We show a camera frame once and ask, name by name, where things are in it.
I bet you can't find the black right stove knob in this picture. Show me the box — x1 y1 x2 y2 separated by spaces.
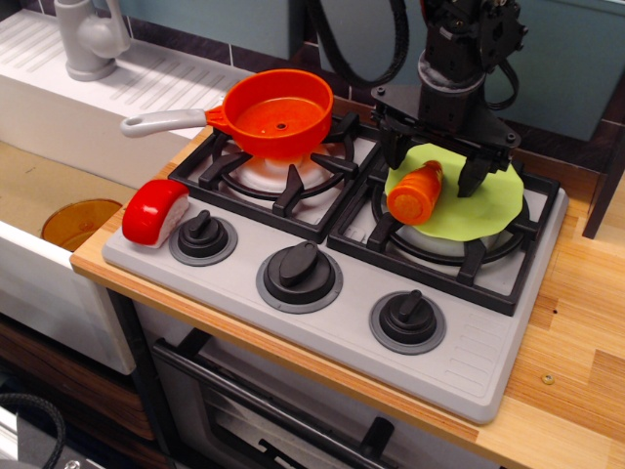
369 289 446 356

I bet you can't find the red white toy sushi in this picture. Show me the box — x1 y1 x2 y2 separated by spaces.
122 180 189 248

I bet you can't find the light green round plate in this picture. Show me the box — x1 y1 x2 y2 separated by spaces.
384 144 524 241

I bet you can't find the white toy sink basin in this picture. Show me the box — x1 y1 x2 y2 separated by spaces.
1 10 244 375

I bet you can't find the grey toy faucet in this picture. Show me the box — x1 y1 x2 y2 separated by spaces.
54 0 131 82

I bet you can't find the black middle stove knob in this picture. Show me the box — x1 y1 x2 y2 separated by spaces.
256 241 344 315

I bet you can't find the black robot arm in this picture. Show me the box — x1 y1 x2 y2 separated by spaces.
372 1 527 197

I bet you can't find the black left burner grate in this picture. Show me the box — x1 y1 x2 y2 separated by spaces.
169 112 379 243

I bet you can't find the orange sink drain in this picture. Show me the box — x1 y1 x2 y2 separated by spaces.
41 198 122 252

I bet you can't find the grey toy stove top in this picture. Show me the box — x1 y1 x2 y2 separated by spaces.
103 115 568 423

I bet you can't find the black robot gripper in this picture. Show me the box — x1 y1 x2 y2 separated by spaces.
371 84 521 198

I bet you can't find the orange toy carrot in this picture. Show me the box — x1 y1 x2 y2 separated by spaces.
386 160 443 226

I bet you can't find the dark wooden post right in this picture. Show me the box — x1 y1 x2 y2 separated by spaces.
582 82 624 238

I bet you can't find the black left stove knob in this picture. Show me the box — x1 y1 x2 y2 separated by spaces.
169 210 238 267

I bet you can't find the orange toy pan grey handle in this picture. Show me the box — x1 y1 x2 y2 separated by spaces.
120 68 334 161

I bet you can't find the black burner grate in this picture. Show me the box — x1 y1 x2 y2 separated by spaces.
327 161 568 317
169 112 379 243

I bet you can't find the black right burner grate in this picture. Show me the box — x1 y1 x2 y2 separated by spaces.
327 161 568 317

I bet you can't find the black braided cable lower left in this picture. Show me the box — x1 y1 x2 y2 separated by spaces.
0 392 66 469

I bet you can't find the toy oven door black handle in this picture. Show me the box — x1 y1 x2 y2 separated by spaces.
152 329 395 469

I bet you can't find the black braided cable loop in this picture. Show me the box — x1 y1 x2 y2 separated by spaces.
306 0 409 85

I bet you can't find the black stove knob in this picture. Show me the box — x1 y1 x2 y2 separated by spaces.
256 241 344 315
369 289 446 356
169 210 238 267

